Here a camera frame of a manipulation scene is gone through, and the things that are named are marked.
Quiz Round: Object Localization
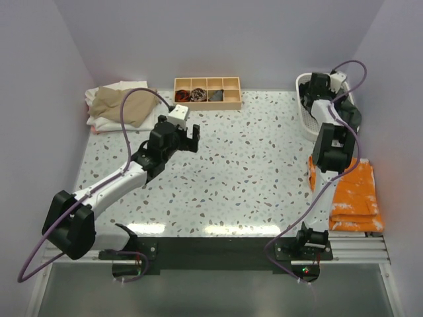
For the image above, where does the dark grey t-shirt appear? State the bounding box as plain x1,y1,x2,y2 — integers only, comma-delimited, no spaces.
335,96,362,131

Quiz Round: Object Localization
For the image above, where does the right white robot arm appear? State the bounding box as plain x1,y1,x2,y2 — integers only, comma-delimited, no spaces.
289,71,357,260

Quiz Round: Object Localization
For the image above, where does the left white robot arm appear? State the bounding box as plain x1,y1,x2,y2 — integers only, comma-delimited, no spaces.
42,115,200,260

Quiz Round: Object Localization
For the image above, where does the black garment in basket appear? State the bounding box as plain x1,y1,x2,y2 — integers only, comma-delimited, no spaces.
298,81,313,112

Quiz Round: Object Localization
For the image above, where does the beige folded shirt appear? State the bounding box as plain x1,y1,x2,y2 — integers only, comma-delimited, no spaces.
88,87,158,128

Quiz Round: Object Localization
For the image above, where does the orange black rolled item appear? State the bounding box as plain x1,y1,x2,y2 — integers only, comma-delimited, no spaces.
174,89,190,102

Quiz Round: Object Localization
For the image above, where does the white perforated laundry basket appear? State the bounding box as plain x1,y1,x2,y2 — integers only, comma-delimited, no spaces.
295,73,350,142

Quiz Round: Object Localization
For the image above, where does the brown patterned rolled item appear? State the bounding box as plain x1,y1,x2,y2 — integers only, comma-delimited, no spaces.
190,88,207,102

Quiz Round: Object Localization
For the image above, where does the dark grey folded item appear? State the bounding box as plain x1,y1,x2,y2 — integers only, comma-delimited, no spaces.
208,89,224,102

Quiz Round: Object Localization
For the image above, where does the wooden compartment tray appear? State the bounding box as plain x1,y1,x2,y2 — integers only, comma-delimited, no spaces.
173,77,242,111

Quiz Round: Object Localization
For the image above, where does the white folded shirt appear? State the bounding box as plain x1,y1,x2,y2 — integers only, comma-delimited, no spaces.
85,81,157,133

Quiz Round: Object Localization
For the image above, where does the orange tie-dye folded shirt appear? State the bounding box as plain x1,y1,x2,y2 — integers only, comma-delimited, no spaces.
305,158,385,232

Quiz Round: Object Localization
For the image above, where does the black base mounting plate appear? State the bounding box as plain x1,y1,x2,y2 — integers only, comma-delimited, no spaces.
98,237,334,279

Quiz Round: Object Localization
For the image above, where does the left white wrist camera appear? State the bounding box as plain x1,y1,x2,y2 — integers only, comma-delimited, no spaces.
167,104,190,130

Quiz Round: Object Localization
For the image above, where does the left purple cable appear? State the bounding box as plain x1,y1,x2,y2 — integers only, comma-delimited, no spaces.
17,88,173,284

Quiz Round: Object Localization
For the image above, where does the aluminium rail frame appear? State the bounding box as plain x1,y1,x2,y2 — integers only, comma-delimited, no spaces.
26,230,404,317

